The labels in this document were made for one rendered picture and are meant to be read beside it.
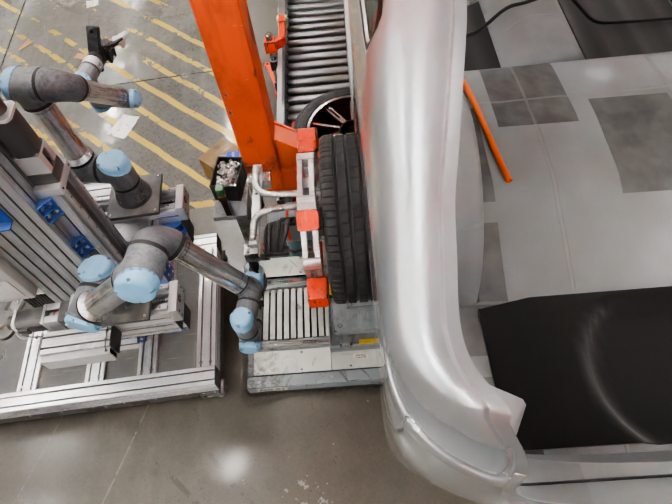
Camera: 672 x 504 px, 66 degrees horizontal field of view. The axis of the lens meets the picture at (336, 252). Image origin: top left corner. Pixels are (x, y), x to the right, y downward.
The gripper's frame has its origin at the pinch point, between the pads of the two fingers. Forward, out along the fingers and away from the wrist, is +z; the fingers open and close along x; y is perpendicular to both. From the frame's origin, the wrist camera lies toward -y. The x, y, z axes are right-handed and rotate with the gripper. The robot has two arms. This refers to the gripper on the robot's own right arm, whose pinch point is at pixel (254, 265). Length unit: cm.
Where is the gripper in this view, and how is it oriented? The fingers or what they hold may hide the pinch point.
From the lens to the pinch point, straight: 200.3
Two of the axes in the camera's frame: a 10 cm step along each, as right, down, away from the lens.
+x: -10.0, 0.8, 0.4
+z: -0.5, -8.4, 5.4
